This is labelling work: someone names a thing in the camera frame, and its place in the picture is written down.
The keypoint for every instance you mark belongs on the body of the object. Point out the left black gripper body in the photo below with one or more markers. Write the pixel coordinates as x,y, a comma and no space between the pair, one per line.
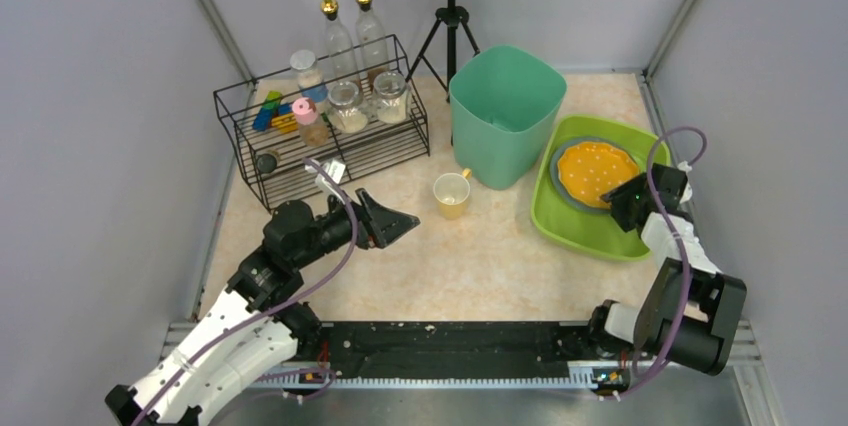
365,215

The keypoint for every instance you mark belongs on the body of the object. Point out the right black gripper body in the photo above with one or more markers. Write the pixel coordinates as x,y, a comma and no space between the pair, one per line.
622,201

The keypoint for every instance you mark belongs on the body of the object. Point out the yellow scalloped plate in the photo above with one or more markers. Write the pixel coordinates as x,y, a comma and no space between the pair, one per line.
593,171

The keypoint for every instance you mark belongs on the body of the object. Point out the grey-blue plate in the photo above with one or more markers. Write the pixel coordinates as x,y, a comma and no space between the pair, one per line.
554,174

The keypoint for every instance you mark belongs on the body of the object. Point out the cream yellow mug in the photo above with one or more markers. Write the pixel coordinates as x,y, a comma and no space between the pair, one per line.
452,193

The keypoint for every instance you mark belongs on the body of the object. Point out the pink lid spice jar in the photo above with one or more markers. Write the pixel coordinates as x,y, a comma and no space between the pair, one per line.
311,125

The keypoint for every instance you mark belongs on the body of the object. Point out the black lid spice jar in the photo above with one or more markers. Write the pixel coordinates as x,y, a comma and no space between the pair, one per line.
266,162

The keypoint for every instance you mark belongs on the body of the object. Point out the large clear glass jar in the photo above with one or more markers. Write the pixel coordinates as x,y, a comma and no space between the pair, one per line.
347,113

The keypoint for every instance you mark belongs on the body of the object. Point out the blue label jar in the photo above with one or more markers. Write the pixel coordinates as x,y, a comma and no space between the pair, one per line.
310,78

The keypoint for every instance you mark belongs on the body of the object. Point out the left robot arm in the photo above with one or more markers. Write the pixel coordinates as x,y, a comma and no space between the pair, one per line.
254,323

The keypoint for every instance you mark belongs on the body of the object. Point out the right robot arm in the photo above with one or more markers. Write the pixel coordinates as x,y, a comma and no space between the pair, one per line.
692,310

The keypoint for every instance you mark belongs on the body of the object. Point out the green plastic tub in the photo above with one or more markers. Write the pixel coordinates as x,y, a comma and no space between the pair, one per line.
589,233

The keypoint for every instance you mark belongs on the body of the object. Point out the teal plastic bin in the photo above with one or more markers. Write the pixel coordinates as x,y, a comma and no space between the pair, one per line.
503,105

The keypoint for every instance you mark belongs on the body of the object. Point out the colourful toy blocks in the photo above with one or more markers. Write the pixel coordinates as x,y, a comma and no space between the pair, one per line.
274,113

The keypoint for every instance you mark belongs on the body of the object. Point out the black tripod stand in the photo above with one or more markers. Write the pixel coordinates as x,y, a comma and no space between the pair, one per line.
453,18

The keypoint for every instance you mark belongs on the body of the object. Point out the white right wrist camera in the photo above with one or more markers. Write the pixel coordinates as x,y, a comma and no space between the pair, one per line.
687,193

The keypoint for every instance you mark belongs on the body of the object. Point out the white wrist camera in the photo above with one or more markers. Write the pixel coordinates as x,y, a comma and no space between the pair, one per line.
687,193
328,176

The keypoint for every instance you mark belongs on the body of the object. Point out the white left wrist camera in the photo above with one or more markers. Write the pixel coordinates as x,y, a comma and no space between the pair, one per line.
328,176

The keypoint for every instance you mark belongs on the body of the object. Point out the black wire rack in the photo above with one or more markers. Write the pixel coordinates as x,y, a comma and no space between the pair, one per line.
269,149

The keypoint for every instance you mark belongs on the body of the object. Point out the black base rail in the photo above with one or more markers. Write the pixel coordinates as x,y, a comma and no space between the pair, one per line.
567,356

